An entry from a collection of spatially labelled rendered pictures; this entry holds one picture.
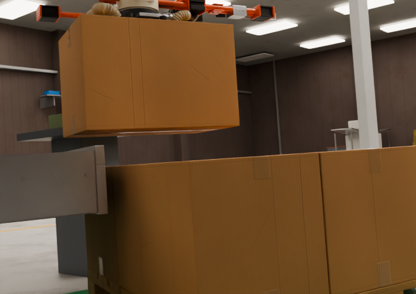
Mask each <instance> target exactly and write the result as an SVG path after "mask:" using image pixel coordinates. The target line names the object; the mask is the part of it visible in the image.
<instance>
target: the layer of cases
mask: <svg viewBox="0 0 416 294"><path fill-rule="evenodd" d="M105 170H106V191H107V202H108V213H107V214H101V215H98V214H86V215H85V236H86V248H87V267H88V268H89V269H91V270H93V271H94V272H96V273H98V274H100V275H102V276H104V277H105V278H107V279H108V280H110V281H112V282H114V283H116V284H118V285H119V286H121V287H123V288H125V289H127V290H128V291H130V292H132V293H133V294H356V293H360V292H365V291H368V290H373V289H376V288H381V287H386V286H389V285H394V284H397V283H402V282H406V281H410V280H415V279H416V145H413V146H403V147H385V148H376V149H358V150H340V151H330V152H311V153H293V154H283V155H265V156H255V157H237V158H219V159H209V160H191V161H182V162H165V163H148V164H138V165H121V166H106V167H105Z"/></svg>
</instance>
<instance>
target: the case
mask: <svg viewBox="0 0 416 294"><path fill-rule="evenodd" d="M58 43H59V68H60V81H61V105H62V118H63V137H64V138H72V137H106V136H141V135H159V134H194V133H200V132H207V131H213V130H218V129H225V128H231V127H235V126H239V125H240V119H239V109H238V89H237V79H236V60H235V41H234V31H233V25H232V24H215V23H206V22H188V21H179V20H161V19H144V18H134V17H117V16H107V15H90V14H80V15H79V16H78V18H76V20H75V21H74V23H73V24H72V25H71V26H70V27H69V28H68V30H67V31H66V32H65V34H64V35H63V36H62V37H61V38H60V40H59V41H58Z"/></svg>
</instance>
